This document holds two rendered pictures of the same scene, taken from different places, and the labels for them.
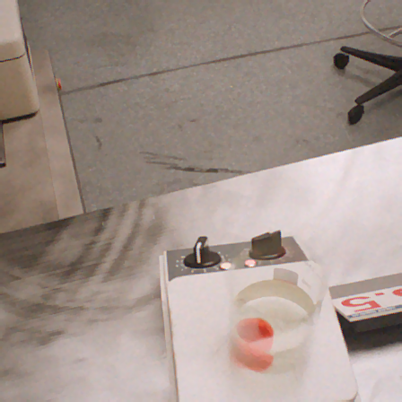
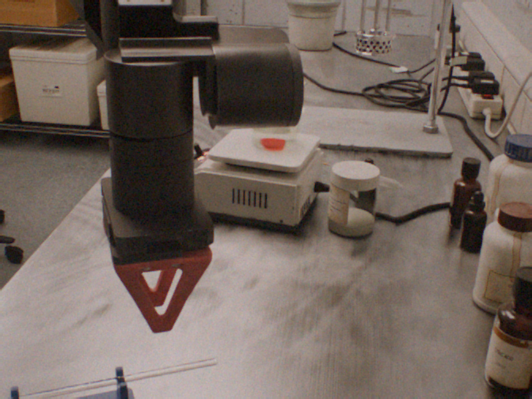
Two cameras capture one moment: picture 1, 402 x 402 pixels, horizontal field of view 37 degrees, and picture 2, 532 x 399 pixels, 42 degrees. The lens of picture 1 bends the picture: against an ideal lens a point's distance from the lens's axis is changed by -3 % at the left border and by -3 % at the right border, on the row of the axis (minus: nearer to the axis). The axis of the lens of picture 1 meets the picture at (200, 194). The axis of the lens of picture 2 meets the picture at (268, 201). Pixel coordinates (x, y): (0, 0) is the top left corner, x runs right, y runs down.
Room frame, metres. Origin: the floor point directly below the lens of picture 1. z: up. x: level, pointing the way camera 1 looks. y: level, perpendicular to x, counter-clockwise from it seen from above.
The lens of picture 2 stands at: (-0.08, 0.75, 1.15)
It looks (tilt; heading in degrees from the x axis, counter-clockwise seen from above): 25 degrees down; 291
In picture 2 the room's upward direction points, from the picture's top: 2 degrees clockwise
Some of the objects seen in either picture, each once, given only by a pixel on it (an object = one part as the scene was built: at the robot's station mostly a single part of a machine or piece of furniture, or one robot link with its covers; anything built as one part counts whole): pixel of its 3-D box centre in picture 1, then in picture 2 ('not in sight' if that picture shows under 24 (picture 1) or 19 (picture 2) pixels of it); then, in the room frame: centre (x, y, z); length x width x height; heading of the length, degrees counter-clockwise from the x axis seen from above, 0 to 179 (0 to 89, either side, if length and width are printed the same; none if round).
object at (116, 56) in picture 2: not in sight; (159, 90); (0.15, 0.36, 1.02); 0.07 x 0.06 x 0.07; 35
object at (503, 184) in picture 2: not in sight; (516, 190); (-0.08, -0.08, 0.81); 0.07 x 0.07 x 0.13
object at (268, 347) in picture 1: (275, 315); (277, 115); (0.22, -0.04, 0.88); 0.07 x 0.06 x 0.08; 20
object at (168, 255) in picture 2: not in sight; (157, 267); (0.16, 0.37, 0.89); 0.07 x 0.07 x 0.09; 40
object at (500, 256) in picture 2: not in sight; (511, 257); (-0.09, 0.08, 0.80); 0.06 x 0.06 x 0.11
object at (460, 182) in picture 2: not in sight; (466, 192); (-0.02, -0.10, 0.79); 0.04 x 0.04 x 0.09
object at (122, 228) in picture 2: not in sight; (153, 176); (0.16, 0.36, 0.96); 0.10 x 0.07 x 0.07; 130
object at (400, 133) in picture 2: not in sight; (359, 128); (0.19, -0.39, 0.76); 0.30 x 0.20 x 0.01; 15
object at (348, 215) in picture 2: not in sight; (353, 199); (0.11, -0.02, 0.79); 0.06 x 0.06 x 0.08
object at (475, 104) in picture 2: not in sight; (472, 81); (0.05, -0.76, 0.77); 0.40 x 0.06 x 0.04; 105
